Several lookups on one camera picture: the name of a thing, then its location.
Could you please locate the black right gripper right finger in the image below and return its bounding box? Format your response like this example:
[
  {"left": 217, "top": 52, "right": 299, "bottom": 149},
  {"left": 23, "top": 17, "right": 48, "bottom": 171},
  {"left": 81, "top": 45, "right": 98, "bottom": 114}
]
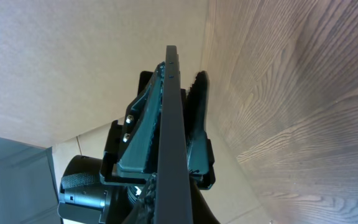
[{"left": 190, "top": 179, "right": 219, "bottom": 224}]

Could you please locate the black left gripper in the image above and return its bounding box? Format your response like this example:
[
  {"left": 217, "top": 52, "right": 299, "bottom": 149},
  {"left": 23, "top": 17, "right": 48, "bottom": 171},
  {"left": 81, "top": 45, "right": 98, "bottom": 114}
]
[{"left": 100, "top": 62, "right": 216, "bottom": 190}]

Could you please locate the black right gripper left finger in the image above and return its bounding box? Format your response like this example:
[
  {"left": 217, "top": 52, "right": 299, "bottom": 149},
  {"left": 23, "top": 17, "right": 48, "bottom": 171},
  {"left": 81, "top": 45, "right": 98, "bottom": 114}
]
[{"left": 123, "top": 173, "right": 157, "bottom": 224}]

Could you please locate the blue Samsung Galaxy smartphone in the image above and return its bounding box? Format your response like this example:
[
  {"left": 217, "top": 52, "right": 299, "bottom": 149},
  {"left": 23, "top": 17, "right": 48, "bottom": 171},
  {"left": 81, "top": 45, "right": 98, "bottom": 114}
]
[{"left": 154, "top": 45, "right": 193, "bottom": 224}]

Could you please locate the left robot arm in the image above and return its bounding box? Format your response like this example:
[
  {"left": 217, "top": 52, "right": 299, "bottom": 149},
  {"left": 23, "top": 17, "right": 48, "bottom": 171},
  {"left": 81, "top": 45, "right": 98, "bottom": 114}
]
[{"left": 58, "top": 62, "right": 217, "bottom": 223}]

